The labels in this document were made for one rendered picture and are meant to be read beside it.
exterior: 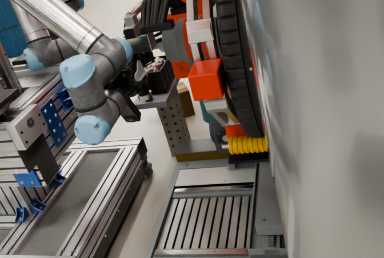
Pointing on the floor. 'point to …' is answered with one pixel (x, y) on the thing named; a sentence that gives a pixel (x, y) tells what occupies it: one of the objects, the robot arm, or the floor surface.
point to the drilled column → (174, 122)
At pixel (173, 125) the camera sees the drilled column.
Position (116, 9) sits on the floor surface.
